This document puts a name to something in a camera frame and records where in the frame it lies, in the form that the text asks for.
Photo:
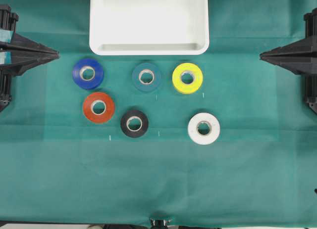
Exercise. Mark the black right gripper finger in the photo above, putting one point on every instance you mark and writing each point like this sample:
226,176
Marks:
295,64
306,47

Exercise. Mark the green table cloth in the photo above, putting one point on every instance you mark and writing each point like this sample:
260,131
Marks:
57,166

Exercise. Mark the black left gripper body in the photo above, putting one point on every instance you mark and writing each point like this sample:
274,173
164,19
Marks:
8,21

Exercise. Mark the black tape roll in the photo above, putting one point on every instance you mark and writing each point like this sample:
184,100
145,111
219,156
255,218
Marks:
134,123

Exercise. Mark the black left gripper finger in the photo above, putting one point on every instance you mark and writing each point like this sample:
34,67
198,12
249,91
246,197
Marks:
17,63
14,41

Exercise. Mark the orange tape roll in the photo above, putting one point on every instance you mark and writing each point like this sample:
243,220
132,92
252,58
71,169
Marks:
98,107

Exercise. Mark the black clamp at table edge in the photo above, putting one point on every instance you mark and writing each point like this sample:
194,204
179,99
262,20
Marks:
160,223

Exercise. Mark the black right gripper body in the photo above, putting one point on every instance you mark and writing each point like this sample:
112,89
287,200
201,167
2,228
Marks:
311,79

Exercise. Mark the white tape roll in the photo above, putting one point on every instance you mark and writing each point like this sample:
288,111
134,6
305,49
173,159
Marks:
203,128

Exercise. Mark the white plastic case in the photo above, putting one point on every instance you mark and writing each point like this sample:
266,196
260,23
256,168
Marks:
149,27

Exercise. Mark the yellow tape roll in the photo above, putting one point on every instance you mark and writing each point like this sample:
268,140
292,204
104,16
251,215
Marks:
187,78

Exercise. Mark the teal tape roll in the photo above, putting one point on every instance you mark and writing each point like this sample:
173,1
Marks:
146,77

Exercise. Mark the blue tape roll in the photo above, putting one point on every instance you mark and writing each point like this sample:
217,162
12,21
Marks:
87,73

